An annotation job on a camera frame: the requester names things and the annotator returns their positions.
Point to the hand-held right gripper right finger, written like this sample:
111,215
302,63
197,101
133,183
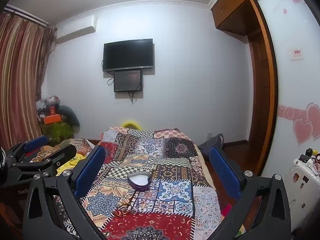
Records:
225,175

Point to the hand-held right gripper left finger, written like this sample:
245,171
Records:
91,170

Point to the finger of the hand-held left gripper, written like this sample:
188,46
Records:
37,140
62,155

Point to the purple heart-shaped box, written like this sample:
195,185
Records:
140,188

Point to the orange striped quilt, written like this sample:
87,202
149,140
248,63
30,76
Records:
50,151

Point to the yellow cloth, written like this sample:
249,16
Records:
75,160

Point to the orange box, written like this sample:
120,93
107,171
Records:
51,119

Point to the grey backpack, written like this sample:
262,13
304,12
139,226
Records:
210,146

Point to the dark green jacket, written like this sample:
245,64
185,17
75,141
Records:
70,117

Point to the yellow fuzzy cushion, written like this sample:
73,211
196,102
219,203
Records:
130,123

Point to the patchwork printed blanket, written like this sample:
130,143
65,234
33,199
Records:
150,155

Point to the striped curtain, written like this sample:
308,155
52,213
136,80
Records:
20,80

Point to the white bedside cabinet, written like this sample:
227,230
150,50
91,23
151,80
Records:
300,192

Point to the small black box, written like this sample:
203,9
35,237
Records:
304,158

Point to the small pink heart sticker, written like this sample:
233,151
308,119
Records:
302,132

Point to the pink band sticker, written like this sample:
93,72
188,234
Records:
290,112

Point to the round brown ornament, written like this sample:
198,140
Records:
317,163

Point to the large pink heart sticker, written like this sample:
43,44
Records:
313,115

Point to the white sliding wardrobe door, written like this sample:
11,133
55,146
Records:
295,85

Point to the white air conditioner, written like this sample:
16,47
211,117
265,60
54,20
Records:
75,31

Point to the white paper label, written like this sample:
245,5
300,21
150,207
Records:
296,54

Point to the wooden overhead cabinet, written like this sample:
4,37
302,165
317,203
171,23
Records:
232,5

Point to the white wall outlet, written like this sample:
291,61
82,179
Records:
209,135

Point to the small black wall monitor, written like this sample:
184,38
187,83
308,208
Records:
127,81

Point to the black wall television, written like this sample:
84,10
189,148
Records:
127,55

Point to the dark curtain rail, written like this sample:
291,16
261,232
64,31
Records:
25,15

